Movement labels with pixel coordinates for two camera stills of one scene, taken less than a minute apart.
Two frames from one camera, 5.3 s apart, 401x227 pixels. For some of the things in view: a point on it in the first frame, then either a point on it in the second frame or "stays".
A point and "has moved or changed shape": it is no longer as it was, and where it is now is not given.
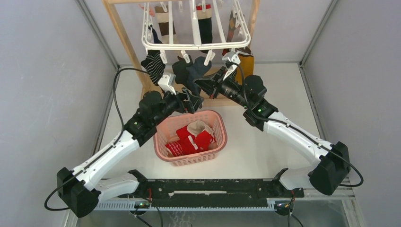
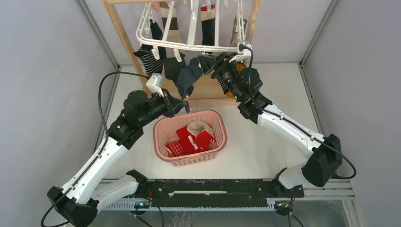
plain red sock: (187, 141) stays
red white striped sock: (203, 140) stays
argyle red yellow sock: (232, 25) to (235, 31)
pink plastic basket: (191, 138) stays
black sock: (180, 69) to (172, 67)
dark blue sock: (195, 71) has moved or changed shape
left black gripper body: (185, 107) to (168, 109)
